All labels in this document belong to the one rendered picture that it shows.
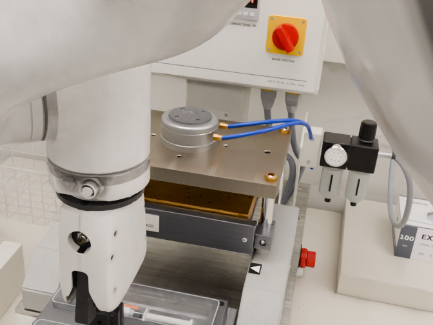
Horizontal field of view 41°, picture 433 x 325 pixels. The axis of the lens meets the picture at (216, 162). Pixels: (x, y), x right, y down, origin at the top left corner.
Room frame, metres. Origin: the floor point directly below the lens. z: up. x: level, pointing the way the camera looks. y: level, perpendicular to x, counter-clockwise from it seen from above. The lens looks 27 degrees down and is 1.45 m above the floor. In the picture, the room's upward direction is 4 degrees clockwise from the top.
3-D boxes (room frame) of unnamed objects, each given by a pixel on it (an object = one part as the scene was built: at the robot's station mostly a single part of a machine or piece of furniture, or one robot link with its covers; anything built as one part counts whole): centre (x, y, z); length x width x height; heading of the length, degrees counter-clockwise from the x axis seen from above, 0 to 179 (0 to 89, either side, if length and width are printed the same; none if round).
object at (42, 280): (0.68, 0.19, 0.96); 0.25 x 0.05 x 0.07; 169
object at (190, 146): (0.75, 0.01, 1.08); 0.31 x 0.24 x 0.13; 79
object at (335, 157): (0.81, -0.20, 1.05); 0.15 x 0.05 x 0.15; 79
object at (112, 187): (0.42, 0.10, 1.22); 0.09 x 0.08 x 0.03; 170
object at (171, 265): (0.76, 0.03, 0.93); 0.46 x 0.35 x 0.01; 169
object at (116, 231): (0.43, 0.10, 1.16); 0.10 x 0.08 x 0.11; 170
